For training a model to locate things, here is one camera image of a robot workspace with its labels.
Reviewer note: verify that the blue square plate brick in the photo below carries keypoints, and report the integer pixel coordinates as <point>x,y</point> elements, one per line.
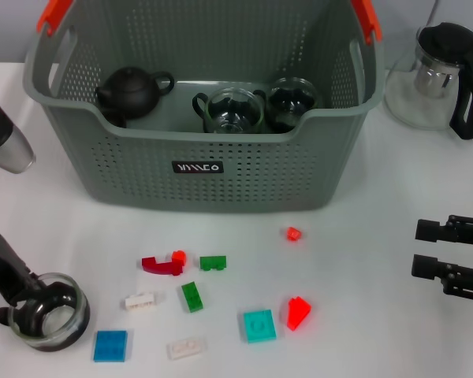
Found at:
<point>110,345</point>

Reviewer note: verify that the teal square plate brick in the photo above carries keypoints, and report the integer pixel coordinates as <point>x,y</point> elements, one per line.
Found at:
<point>259,326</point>

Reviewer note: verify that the dark red arch brick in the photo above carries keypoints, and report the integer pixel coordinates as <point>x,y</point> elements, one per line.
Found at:
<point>157,267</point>

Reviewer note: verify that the orange-red slope brick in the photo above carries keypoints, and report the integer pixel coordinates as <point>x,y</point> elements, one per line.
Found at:
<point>298,313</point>

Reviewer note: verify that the green long brick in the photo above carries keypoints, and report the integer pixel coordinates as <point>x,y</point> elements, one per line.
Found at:
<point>192,297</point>

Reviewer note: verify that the black clay teapot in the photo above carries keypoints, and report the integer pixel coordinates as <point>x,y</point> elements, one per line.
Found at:
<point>130,92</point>

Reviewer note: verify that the white flat plate brick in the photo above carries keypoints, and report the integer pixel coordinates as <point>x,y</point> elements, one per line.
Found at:
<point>185,348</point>

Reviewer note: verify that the small orange-red stud brick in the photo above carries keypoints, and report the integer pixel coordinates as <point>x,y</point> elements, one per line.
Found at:
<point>178,256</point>

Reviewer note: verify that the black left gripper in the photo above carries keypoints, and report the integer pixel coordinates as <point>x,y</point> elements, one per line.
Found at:
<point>4,264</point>

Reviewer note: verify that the grey perforated storage bin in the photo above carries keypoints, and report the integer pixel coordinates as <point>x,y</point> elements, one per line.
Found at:
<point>220,185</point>

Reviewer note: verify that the small orange-red rounded brick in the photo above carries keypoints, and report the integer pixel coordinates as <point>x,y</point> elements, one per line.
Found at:
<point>293,234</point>

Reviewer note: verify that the glass teapot black lid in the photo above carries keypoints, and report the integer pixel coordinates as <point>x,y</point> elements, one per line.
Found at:
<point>433,78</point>

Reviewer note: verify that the white long brick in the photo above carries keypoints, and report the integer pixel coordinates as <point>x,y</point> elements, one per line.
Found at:
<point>142,302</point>

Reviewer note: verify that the green notched brick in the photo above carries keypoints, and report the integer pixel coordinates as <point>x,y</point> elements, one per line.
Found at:
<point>213,263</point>

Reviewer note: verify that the small black clay cup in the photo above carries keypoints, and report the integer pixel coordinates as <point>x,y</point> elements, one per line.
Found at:
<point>114,118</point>

